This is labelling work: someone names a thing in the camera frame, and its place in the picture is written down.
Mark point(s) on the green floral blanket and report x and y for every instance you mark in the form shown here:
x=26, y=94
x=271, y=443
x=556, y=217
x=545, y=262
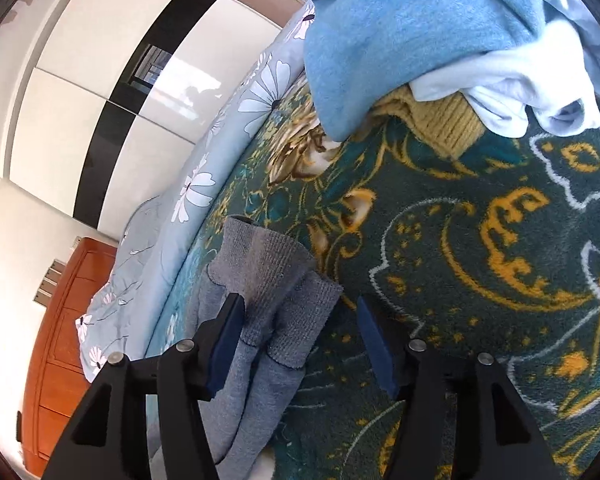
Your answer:
x=455, y=240

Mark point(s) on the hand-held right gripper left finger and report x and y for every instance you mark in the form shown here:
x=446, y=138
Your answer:
x=225, y=350

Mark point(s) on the blue sweater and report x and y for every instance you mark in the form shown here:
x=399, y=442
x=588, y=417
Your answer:
x=405, y=25

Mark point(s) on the yellow knitted sweater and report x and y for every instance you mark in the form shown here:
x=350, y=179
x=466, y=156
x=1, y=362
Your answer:
x=445, y=120

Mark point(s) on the light blue daisy duvet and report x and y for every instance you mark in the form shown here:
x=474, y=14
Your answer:
x=200, y=180

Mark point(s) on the white wardrobe with black stripe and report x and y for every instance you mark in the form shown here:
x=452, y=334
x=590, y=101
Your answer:
x=80, y=125

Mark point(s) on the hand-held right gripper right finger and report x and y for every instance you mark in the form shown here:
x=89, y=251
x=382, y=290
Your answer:
x=377, y=350

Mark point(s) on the orange wooden headboard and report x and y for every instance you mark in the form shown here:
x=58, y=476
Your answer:
x=60, y=360

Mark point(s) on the light blue shirt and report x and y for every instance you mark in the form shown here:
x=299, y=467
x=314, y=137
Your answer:
x=510, y=75

